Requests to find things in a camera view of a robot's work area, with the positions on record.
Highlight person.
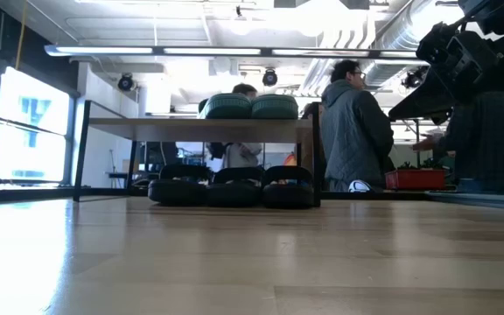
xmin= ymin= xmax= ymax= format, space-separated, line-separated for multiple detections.
xmin=320 ymin=59 xmax=396 ymax=193
xmin=222 ymin=82 xmax=265 ymax=171
xmin=411 ymin=76 xmax=504 ymax=196

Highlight long ceiling light bar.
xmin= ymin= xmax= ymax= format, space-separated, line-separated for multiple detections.
xmin=44 ymin=43 xmax=419 ymax=61

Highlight silver ventilation duct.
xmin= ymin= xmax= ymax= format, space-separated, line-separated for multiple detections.
xmin=297 ymin=0 xmax=467 ymax=95

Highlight small green plants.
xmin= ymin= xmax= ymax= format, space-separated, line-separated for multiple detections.
xmin=396 ymin=157 xmax=446 ymax=172

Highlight red planter box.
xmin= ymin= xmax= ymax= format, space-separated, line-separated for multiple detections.
xmin=384 ymin=168 xmax=447 ymax=191

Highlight black ceiling spot lamp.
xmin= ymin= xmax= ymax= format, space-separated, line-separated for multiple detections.
xmin=116 ymin=73 xmax=137 ymax=93
xmin=262 ymin=68 xmax=279 ymax=88
xmin=401 ymin=66 xmax=429 ymax=91

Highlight wooden shelf with black frame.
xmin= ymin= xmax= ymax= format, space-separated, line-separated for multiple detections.
xmin=73 ymin=99 xmax=323 ymax=208

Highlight large window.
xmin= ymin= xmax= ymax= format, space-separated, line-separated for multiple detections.
xmin=0 ymin=65 xmax=78 ymax=187

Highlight yellow hanging cable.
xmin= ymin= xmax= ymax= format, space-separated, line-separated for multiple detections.
xmin=14 ymin=0 xmax=29 ymax=71

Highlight white and black helmet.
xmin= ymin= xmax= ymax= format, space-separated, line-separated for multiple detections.
xmin=346 ymin=178 xmax=372 ymax=193

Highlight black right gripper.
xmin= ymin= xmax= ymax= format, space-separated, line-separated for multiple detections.
xmin=388 ymin=21 xmax=504 ymax=122

